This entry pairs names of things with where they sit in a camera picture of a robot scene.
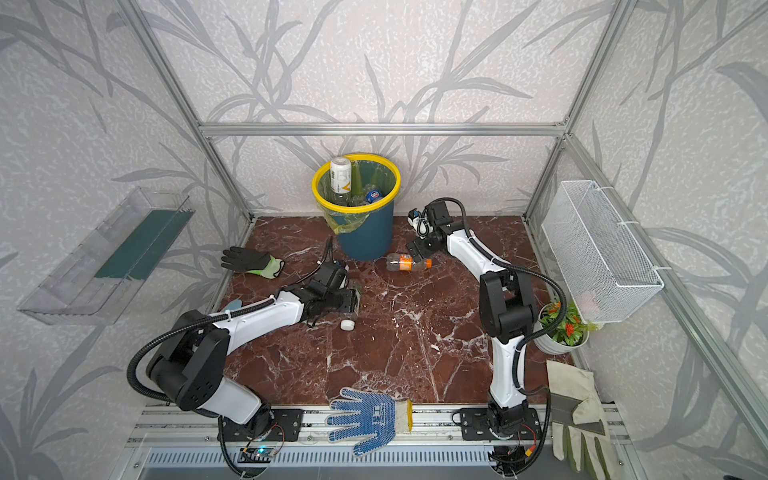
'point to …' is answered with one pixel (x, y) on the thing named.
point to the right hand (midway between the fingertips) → (424, 234)
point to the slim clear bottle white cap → (348, 322)
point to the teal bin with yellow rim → (356, 195)
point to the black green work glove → (263, 264)
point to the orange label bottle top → (403, 262)
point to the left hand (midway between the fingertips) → (354, 289)
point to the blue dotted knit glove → (382, 415)
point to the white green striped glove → (580, 433)
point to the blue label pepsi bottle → (373, 195)
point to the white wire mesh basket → (605, 267)
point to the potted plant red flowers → (572, 334)
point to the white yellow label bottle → (341, 177)
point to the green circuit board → (262, 454)
